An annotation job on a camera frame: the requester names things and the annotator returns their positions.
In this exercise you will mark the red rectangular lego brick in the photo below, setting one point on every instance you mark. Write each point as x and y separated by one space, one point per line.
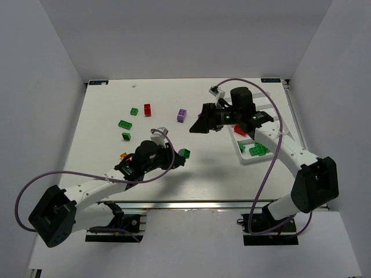
147 110

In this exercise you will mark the white divided sorting tray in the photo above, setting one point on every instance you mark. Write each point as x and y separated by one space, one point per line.
269 134

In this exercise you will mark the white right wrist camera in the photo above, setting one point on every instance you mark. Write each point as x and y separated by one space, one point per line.
217 93

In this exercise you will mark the green lego under gripper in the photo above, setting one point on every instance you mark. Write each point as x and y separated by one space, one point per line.
126 136

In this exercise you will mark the red half-round lego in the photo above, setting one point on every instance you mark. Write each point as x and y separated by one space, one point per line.
238 130

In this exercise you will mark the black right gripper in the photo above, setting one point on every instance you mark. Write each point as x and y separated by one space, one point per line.
211 114

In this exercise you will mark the small green lego brick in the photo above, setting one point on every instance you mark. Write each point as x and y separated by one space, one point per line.
242 148

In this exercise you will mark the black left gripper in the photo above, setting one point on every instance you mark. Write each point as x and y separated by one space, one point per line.
170 158

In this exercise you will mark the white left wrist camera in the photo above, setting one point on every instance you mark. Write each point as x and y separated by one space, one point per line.
158 136

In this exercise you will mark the green thin lego plate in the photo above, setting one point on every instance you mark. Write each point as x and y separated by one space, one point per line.
261 149

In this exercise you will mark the green flat lego plate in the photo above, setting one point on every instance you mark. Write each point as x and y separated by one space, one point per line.
125 125

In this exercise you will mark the blue label sticker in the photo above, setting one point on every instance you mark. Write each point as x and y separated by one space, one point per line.
98 83
270 80

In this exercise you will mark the small green square lego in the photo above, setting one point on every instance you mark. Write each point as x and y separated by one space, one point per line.
134 111

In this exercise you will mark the blue label sticker left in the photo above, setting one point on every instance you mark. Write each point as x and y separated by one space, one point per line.
98 83

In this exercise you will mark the purple tall lego brick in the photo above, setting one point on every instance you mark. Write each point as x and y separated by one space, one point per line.
181 115

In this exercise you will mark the blue label sticker right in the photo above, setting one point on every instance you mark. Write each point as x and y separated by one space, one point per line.
270 80

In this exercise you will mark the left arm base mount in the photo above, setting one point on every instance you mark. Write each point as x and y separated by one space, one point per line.
123 227

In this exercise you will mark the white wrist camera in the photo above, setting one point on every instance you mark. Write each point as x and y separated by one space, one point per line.
217 93
158 136

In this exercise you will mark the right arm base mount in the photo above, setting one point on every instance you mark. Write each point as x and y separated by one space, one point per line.
282 236

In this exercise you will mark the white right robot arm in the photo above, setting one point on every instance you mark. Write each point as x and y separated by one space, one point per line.
315 178

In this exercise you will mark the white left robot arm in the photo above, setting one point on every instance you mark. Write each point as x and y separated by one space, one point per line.
61 212

